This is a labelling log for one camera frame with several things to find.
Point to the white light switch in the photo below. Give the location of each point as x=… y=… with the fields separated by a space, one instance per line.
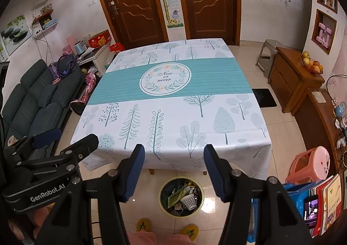
x=91 y=3

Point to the small wooden cabinet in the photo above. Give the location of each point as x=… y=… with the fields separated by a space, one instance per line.
x=287 y=82

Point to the pink patterned hoverboard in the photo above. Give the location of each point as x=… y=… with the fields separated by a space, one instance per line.
x=85 y=90

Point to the yellow slipper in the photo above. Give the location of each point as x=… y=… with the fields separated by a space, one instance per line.
x=143 y=225
x=189 y=231

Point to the pink ornament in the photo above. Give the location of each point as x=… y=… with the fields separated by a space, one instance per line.
x=325 y=34

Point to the small red box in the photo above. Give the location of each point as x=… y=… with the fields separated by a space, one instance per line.
x=117 y=47

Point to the tree print tablecloth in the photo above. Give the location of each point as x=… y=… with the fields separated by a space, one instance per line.
x=162 y=114

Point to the black floor mat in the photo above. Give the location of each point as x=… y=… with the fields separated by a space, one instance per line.
x=264 y=98

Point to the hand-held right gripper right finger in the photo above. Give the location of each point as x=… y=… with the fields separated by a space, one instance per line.
x=215 y=174

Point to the white side cabinet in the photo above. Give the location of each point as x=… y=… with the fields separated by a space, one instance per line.
x=97 y=57

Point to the blue basin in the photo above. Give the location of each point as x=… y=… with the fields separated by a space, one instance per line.
x=49 y=24

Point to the dark green sofa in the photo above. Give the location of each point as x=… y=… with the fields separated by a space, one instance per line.
x=29 y=104

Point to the purple bag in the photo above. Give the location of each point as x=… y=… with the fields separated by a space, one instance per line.
x=63 y=67

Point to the dark sofa cushion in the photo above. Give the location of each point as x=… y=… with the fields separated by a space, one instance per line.
x=48 y=95

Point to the blue plastic stool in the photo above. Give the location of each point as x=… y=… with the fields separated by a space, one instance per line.
x=295 y=201

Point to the grey plastic stool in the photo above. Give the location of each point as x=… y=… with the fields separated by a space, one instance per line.
x=268 y=47

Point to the fruit bowl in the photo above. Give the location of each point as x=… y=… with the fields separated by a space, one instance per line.
x=311 y=66

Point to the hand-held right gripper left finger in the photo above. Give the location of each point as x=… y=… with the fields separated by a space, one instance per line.
x=132 y=174

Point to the checked paper cup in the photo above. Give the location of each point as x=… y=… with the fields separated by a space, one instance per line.
x=189 y=201

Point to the long wooden cabinet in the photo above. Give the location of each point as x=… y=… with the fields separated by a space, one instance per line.
x=311 y=125

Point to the pink plastic stool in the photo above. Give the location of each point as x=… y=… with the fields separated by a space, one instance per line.
x=309 y=163

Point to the stack of books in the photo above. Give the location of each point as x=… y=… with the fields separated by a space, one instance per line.
x=330 y=199

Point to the pink gift bag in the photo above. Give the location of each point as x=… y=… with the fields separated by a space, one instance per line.
x=71 y=45

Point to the stones wall picture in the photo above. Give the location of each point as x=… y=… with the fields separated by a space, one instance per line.
x=15 y=34

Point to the blue ribbon spool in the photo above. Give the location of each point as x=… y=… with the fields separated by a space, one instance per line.
x=80 y=46

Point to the small blue pot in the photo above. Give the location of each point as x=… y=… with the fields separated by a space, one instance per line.
x=340 y=110

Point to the person's pink pants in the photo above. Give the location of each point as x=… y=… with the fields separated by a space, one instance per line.
x=143 y=239

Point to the yellow round trash bin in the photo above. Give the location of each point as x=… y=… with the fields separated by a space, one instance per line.
x=164 y=201

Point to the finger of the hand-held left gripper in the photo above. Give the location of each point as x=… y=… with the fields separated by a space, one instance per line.
x=47 y=137
x=81 y=148

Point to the wall shelf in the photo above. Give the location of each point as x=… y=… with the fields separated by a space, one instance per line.
x=43 y=15

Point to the large red carton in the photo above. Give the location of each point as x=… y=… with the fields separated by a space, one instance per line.
x=99 y=38

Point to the brown wooden door with stickers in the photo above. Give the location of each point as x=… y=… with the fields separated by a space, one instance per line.
x=130 y=17

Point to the person's left hand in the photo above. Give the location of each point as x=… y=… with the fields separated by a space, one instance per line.
x=35 y=223

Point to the pink electric fan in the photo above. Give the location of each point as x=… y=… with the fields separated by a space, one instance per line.
x=338 y=85

